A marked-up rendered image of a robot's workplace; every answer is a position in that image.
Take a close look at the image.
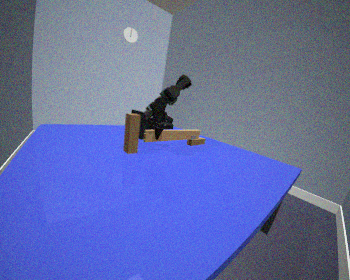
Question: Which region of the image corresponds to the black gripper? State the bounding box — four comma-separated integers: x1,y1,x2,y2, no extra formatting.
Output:
143,108,174,140

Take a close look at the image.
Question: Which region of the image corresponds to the long tan wooden rail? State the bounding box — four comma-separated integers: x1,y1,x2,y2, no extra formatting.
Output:
143,130,201,142

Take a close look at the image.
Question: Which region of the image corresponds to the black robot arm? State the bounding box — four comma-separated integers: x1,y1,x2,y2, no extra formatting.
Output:
144,74,191,123

